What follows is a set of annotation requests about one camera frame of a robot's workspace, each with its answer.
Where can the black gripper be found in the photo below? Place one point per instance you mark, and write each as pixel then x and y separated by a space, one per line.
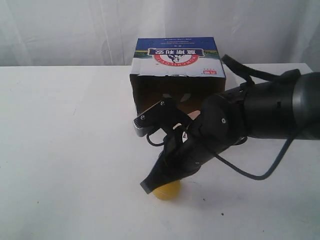
pixel 219 126

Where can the blue white cardboard box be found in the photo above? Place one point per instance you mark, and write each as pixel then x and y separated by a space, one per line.
pixel 186 69

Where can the light wooden cube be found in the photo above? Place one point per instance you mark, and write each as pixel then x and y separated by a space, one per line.
pixel 193 115

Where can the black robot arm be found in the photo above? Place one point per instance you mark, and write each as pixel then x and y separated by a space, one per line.
pixel 286 107

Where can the yellow ball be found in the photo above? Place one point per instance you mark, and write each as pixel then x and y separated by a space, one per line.
pixel 168 191

